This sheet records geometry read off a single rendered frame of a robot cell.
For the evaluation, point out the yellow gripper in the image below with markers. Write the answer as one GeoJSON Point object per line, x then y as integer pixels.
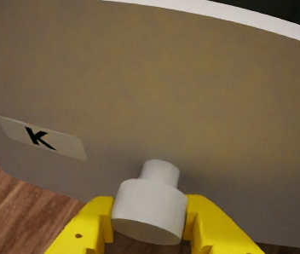
{"type": "Point", "coordinates": [208, 228]}

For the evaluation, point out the grey drawer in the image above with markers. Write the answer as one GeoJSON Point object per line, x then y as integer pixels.
{"type": "Point", "coordinates": [151, 100]}

